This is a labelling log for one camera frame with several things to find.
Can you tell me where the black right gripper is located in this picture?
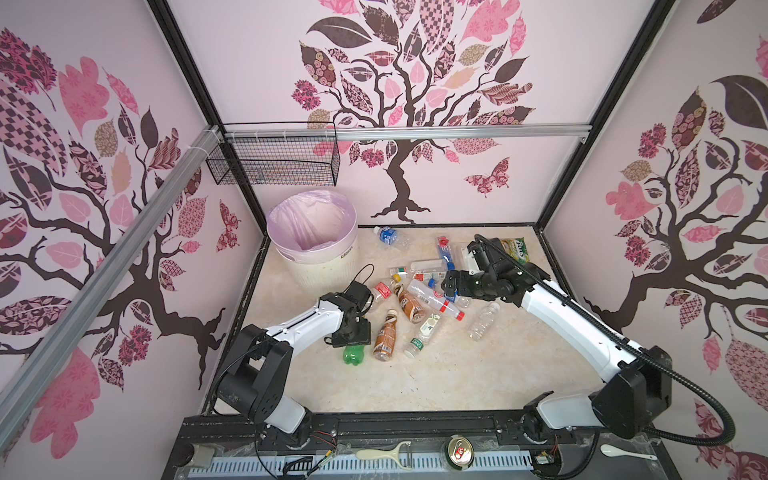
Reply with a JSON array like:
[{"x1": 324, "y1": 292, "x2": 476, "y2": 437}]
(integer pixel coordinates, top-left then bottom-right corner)
[{"x1": 439, "y1": 270, "x2": 494, "y2": 297}]

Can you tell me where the green soda bottle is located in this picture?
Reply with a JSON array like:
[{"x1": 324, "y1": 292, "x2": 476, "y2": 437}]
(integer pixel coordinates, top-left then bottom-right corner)
[{"x1": 343, "y1": 345, "x2": 365, "y2": 366}]

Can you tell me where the brown tea bottle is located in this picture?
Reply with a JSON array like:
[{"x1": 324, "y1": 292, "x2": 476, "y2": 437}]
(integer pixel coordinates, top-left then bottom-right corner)
[{"x1": 373, "y1": 309, "x2": 398, "y2": 362}]

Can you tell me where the clear crushed bottle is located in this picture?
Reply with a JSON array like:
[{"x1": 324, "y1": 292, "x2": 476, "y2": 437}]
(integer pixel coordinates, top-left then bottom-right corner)
[{"x1": 469, "y1": 302, "x2": 500, "y2": 341}]

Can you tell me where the brown coffee drink bottle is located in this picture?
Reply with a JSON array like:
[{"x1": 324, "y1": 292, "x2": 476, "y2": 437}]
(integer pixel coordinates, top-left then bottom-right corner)
[{"x1": 395, "y1": 285, "x2": 426, "y2": 324}]

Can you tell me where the clear bottle white green label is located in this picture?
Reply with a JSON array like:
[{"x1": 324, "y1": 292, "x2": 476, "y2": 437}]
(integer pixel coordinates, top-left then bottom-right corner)
[{"x1": 418, "y1": 314, "x2": 441, "y2": 344}]

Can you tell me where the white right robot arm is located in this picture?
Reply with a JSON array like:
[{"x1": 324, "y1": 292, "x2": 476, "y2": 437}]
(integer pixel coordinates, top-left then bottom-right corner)
[{"x1": 442, "y1": 237, "x2": 672, "y2": 439}]

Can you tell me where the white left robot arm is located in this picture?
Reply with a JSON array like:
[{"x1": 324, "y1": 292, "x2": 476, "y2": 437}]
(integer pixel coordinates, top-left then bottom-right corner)
[{"x1": 213, "y1": 281, "x2": 373, "y2": 442}]

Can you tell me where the cream bin with pink liner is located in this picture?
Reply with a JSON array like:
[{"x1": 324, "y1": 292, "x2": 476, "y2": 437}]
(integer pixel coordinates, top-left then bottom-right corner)
[{"x1": 267, "y1": 189, "x2": 359, "y2": 298}]

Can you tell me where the clear square bottle white label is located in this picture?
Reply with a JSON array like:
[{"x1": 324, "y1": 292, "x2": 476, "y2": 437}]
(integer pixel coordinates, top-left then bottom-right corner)
[{"x1": 457, "y1": 245, "x2": 479, "y2": 274}]

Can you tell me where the clear flat bottle green red label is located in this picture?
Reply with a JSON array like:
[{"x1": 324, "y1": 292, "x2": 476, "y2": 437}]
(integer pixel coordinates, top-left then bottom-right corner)
[{"x1": 389, "y1": 259, "x2": 448, "y2": 283}]

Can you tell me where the fiji bottle blue label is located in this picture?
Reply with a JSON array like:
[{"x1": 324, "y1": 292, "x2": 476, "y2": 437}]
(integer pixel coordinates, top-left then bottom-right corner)
[{"x1": 436, "y1": 235, "x2": 456, "y2": 271}]

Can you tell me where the clear bottle red label yellow cap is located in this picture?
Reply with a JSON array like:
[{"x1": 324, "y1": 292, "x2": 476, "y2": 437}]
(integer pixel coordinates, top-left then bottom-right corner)
[{"x1": 370, "y1": 274, "x2": 402, "y2": 305}]

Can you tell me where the green yellow snack bag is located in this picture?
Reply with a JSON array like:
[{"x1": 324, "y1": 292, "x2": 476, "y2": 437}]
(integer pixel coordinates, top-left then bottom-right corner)
[{"x1": 501, "y1": 238, "x2": 530, "y2": 263}]

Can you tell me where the clear bottle blue label back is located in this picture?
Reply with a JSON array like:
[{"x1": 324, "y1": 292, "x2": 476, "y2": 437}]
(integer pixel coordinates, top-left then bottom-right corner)
[{"x1": 373, "y1": 226, "x2": 410, "y2": 251}]

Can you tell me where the cream vegetable peeler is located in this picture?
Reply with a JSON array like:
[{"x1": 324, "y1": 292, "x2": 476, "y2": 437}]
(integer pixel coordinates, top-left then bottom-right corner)
[{"x1": 355, "y1": 440, "x2": 414, "y2": 470}]

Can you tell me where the crushed metal can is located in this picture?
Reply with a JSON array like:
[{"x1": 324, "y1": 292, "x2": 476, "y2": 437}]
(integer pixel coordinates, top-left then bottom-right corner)
[{"x1": 443, "y1": 434, "x2": 476, "y2": 471}]

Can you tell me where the white plastic spoon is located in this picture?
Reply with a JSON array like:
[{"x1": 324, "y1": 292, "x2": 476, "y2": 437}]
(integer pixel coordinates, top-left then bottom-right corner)
[{"x1": 600, "y1": 444, "x2": 658, "y2": 461}]

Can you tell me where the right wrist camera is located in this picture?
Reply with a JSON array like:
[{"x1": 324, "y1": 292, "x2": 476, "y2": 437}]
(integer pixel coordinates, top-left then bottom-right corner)
[{"x1": 466, "y1": 241, "x2": 489, "y2": 273}]

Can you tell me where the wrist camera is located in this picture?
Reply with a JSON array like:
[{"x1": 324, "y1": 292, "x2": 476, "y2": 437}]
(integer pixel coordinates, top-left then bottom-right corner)
[
  {"x1": 343, "y1": 281, "x2": 373, "y2": 310},
  {"x1": 466, "y1": 241, "x2": 489, "y2": 273}
]

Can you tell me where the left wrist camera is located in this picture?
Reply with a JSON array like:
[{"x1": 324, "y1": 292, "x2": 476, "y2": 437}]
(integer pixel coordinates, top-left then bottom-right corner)
[{"x1": 343, "y1": 281, "x2": 373, "y2": 310}]

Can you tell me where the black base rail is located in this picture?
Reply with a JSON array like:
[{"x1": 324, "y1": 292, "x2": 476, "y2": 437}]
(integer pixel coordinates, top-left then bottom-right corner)
[{"x1": 174, "y1": 410, "x2": 529, "y2": 452}]

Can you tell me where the black wire mesh basket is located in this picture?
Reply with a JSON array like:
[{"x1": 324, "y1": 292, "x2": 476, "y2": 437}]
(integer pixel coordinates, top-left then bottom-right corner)
[{"x1": 206, "y1": 120, "x2": 341, "y2": 187}]

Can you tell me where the black flexible cable conduit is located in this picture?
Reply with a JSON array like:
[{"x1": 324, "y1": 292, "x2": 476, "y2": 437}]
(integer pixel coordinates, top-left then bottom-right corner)
[{"x1": 473, "y1": 233, "x2": 737, "y2": 448}]

